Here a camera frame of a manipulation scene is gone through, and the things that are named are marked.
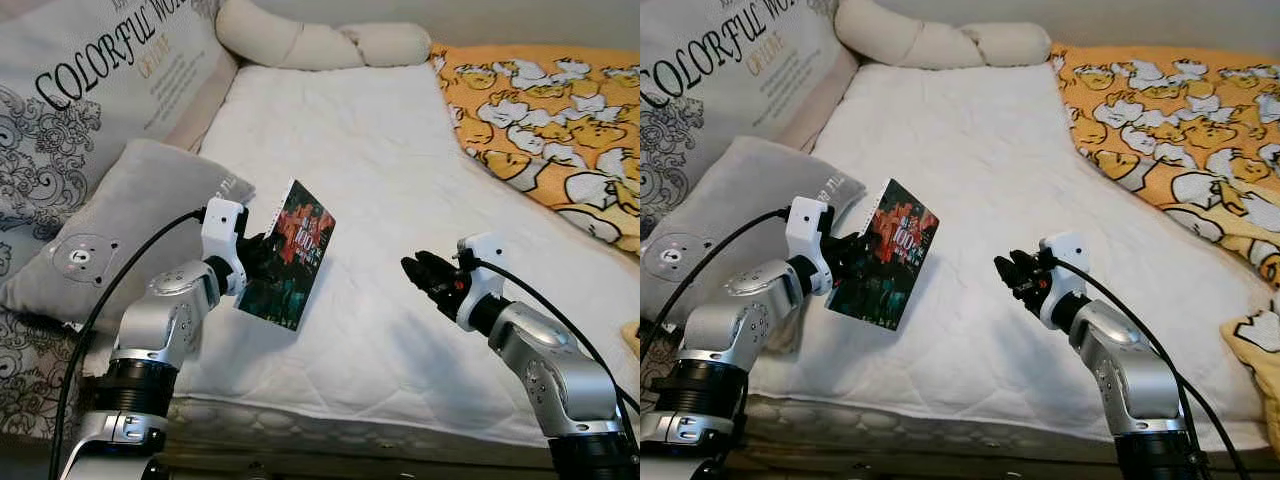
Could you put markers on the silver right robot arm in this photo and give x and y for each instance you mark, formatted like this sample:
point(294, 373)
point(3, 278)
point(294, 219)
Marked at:
point(1130, 370)
point(560, 370)

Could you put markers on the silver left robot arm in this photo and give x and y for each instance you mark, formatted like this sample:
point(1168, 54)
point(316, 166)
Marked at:
point(730, 320)
point(160, 320)

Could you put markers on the yellow cartoon print blanket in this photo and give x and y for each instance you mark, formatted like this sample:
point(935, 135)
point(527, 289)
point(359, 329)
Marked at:
point(1170, 120)
point(540, 120)

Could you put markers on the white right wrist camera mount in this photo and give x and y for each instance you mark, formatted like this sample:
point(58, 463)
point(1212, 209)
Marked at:
point(485, 265)
point(1068, 265)

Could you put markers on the dark paperback book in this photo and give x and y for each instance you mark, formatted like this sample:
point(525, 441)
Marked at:
point(300, 270)
point(895, 270)

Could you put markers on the beige quilted mattress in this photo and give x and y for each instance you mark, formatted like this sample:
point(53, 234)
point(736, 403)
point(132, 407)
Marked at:
point(300, 425)
point(900, 425)

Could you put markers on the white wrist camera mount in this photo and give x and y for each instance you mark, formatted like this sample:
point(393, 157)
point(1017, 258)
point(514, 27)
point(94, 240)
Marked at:
point(1068, 265)
point(807, 230)
point(485, 265)
point(222, 230)

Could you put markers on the beige knotted bolster pillow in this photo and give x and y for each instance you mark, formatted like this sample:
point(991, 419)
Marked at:
point(920, 40)
point(300, 40)

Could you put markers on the grey plush pillow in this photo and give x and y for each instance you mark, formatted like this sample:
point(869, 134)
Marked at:
point(130, 210)
point(740, 210)

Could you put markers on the white quilted mattress pad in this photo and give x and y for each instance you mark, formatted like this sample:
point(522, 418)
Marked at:
point(380, 150)
point(980, 150)

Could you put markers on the printed colorful world cushion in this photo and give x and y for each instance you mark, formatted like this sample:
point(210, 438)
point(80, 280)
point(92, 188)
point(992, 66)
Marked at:
point(730, 60)
point(100, 70)

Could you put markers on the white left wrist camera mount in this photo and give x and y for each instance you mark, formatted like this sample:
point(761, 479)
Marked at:
point(222, 230)
point(807, 230)

